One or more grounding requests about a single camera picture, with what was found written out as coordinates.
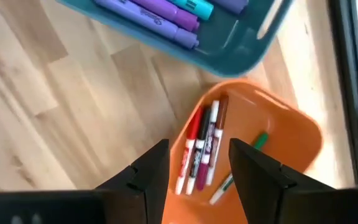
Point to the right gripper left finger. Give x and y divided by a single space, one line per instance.
148 186

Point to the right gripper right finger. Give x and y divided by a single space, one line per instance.
259 193

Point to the green dry erase marker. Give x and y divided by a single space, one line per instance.
261 141

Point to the maroon dry erase marker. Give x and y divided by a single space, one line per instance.
202 175

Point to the red dry erase marker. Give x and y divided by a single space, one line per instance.
193 127

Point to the black dry erase marker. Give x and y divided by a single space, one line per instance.
204 124

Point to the brown dry erase marker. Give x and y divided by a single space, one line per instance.
224 112

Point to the lavender Sharpie highlighter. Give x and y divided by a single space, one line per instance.
154 23

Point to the purple highlighter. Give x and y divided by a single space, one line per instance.
232 4
172 14

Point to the teal highlighter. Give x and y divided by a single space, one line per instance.
197 7

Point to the orange plastic bin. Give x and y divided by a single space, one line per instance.
291 140

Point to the dark teal plastic bin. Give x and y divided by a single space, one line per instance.
228 46

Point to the black aluminium table frame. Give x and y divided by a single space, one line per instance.
346 93

